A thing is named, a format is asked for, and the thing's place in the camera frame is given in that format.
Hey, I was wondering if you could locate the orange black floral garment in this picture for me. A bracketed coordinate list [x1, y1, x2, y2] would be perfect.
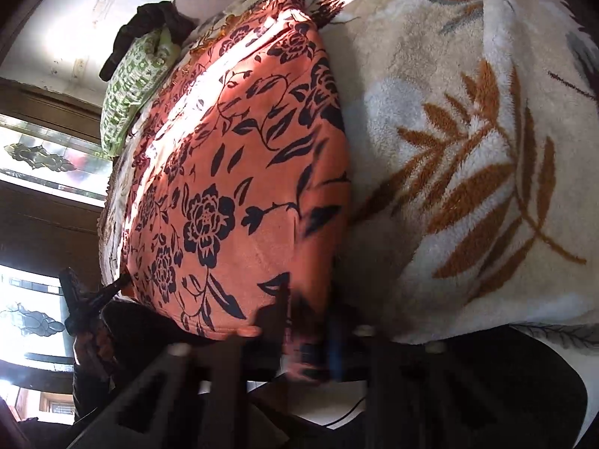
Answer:
[121, 0, 350, 381]

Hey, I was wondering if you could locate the stained glass window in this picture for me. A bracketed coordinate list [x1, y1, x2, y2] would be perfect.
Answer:
[1, 114, 112, 425]

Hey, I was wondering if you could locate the green white checkered pillow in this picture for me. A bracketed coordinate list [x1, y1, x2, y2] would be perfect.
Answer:
[100, 27, 181, 157]

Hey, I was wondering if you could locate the cream leaf pattern blanket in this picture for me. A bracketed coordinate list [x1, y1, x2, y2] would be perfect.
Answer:
[98, 0, 598, 345]

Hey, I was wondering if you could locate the black cloth on pillow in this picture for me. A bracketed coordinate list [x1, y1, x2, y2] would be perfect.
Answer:
[98, 1, 196, 82]

